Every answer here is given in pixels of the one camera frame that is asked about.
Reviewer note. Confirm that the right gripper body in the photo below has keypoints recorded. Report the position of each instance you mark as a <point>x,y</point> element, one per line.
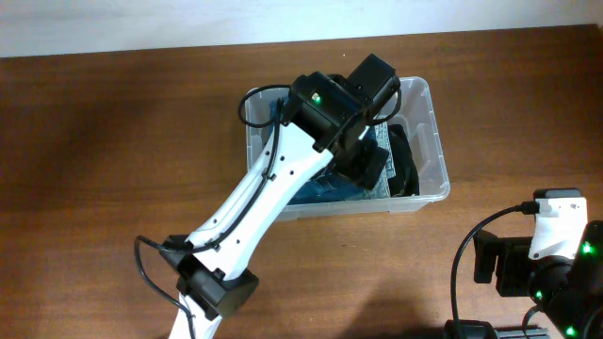
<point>517,276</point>

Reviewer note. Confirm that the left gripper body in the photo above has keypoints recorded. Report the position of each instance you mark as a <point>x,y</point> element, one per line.
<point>365,166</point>

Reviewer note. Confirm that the light blue jeans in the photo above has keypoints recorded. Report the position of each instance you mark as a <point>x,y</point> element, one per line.
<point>381,159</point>

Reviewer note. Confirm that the dark blue jeans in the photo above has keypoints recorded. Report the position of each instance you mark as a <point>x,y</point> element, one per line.
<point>330,187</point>

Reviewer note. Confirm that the large black garment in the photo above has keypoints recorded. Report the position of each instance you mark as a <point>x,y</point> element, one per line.
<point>405,182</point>

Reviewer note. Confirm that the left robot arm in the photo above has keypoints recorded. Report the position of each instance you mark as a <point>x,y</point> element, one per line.
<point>321,124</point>

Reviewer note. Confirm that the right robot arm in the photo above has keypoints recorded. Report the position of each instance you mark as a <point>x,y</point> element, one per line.
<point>567,291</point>

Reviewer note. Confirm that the clear plastic storage container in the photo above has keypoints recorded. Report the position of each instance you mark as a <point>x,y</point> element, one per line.
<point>417,118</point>

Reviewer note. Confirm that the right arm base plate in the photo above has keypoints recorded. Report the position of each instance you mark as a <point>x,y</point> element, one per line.
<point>475,329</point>

